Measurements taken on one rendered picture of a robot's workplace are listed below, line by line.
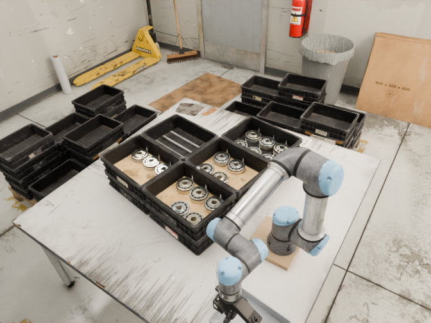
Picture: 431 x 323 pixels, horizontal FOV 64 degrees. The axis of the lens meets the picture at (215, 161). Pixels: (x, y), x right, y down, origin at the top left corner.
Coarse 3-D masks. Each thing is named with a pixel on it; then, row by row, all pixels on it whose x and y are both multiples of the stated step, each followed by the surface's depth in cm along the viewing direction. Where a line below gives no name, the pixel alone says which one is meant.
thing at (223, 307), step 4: (216, 288) 115; (216, 296) 119; (220, 296) 113; (216, 300) 119; (220, 300) 118; (216, 304) 118; (220, 304) 117; (224, 304) 117; (228, 304) 116; (216, 308) 120; (220, 308) 118; (224, 308) 116; (228, 308) 116; (232, 308) 115; (220, 312) 120; (224, 312) 118; (228, 312) 115; (232, 312) 115; (232, 316) 116
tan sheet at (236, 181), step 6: (204, 162) 205; (210, 162) 205; (216, 168) 201; (222, 168) 201; (246, 168) 200; (228, 174) 196; (240, 174) 196; (246, 174) 196; (252, 174) 195; (228, 180) 192; (234, 180) 192; (240, 180) 192; (246, 180) 192; (234, 186) 188; (240, 186) 188
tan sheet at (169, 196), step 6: (174, 186) 190; (162, 192) 187; (168, 192) 187; (174, 192) 187; (162, 198) 184; (168, 198) 184; (174, 198) 183; (180, 198) 183; (186, 198) 183; (168, 204) 180; (192, 204) 179; (198, 204) 179; (192, 210) 176; (198, 210) 176; (204, 210) 176; (204, 216) 173
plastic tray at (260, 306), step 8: (248, 296) 151; (256, 304) 150; (264, 304) 146; (216, 312) 144; (264, 312) 147; (272, 312) 145; (232, 320) 145; (240, 320) 145; (264, 320) 144; (272, 320) 144; (280, 320) 144; (288, 320) 140
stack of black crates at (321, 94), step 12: (288, 84) 344; (300, 84) 340; (312, 84) 334; (324, 84) 320; (276, 96) 331; (288, 96) 324; (300, 96) 317; (312, 96) 312; (324, 96) 326; (300, 108) 323
